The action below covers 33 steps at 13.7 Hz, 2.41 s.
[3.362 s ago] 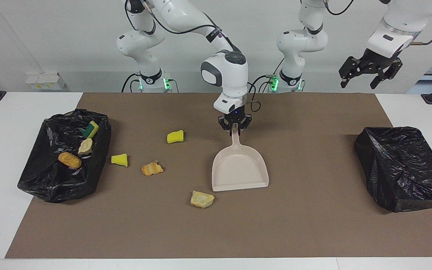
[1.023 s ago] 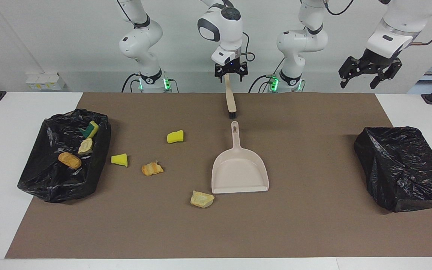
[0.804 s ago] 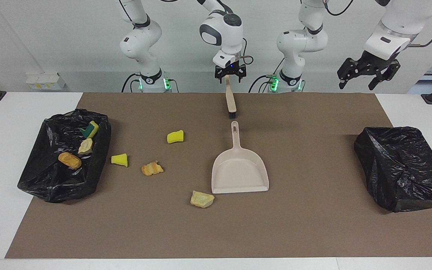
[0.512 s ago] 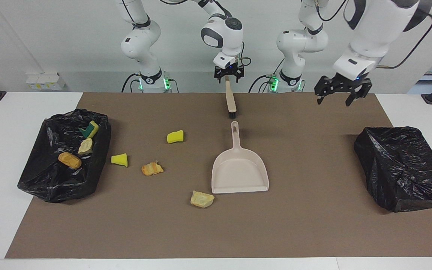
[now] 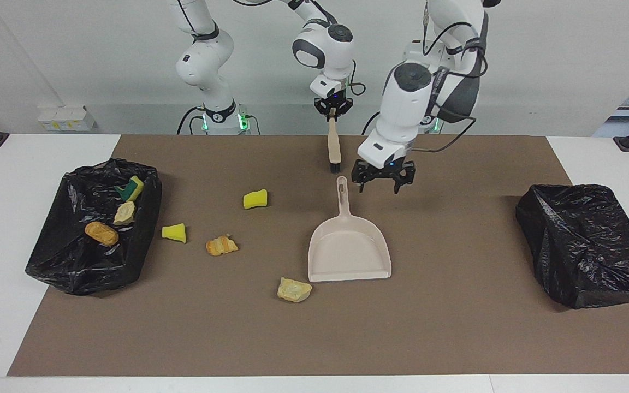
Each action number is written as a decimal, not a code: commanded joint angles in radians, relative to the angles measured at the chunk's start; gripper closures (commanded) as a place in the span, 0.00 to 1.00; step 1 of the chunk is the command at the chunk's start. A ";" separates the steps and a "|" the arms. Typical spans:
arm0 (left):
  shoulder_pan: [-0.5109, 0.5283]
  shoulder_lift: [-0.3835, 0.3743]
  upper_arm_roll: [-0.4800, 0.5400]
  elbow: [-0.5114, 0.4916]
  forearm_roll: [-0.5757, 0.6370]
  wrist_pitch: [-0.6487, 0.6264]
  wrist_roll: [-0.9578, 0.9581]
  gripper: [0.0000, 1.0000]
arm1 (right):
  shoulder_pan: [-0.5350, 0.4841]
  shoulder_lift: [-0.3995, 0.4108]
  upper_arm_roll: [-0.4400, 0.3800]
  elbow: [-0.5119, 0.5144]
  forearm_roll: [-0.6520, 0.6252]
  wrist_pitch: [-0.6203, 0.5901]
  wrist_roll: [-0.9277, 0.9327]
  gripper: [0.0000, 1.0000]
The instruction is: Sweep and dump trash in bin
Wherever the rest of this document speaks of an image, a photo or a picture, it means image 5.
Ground beige brush with black bristles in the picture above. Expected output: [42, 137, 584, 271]
[328, 108, 342, 174]

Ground beige plastic dustpan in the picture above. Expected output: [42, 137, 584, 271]
[308, 176, 393, 283]

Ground yellow curved sponge piece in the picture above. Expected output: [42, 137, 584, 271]
[243, 189, 269, 210]

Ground pale bread chunk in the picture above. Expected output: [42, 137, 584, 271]
[277, 277, 313, 303]

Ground orange croissant piece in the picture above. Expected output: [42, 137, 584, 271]
[206, 234, 239, 257]

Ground yellow wedge sponge piece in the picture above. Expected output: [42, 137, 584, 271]
[162, 223, 187, 244]

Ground yellow sponge with green backing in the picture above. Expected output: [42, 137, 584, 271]
[114, 175, 145, 203]

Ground striped bread roll piece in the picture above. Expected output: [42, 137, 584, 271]
[113, 201, 137, 226]

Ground brown oval bun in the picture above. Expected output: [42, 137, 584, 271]
[85, 221, 120, 247]

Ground black bag lined trash bin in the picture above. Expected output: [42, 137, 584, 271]
[515, 184, 629, 310]
[25, 158, 163, 296]

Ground brown table mat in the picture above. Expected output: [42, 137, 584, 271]
[7, 135, 629, 377]

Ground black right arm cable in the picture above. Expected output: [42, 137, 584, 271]
[347, 59, 367, 97]

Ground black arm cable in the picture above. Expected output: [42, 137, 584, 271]
[423, 0, 477, 153]
[347, 59, 367, 97]

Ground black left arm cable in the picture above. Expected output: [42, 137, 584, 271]
[423, 0, 477, 153]

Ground white wall socket box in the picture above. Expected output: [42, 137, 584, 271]
[37, 105, 97, 132]

